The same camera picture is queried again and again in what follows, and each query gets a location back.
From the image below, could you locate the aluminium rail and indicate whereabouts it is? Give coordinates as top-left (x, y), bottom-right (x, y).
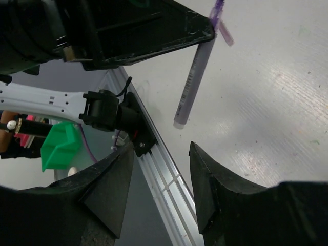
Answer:
top-left (97, 68), bottom-right (206, 246)

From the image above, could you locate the purple-tinted pen cap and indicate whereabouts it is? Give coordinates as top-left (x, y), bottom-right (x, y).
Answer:
top-left (218, 20), bottom-right (234, 46)

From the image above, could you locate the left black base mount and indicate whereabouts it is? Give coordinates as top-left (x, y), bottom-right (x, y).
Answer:
top-left (118, 92), bottom-right (156, 157)

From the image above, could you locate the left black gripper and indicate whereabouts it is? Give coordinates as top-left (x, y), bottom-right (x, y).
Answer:
top-left (1, 1), bottom-right (69, 76)

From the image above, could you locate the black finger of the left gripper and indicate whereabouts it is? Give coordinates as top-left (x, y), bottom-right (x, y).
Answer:
top-left (56, 1), bottom-right (215, 71)

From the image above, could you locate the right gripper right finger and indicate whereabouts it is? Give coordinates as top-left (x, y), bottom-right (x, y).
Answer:
top-left (189, 142), bottom-right (327, 245)

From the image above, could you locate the green plastic bin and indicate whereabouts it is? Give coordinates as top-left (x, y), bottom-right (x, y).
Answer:
top-left (40, 122), bottom-right (81, 172)

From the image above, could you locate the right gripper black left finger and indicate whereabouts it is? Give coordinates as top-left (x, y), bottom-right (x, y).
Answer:
top-left (1, 147), bottom-right (134, 245)

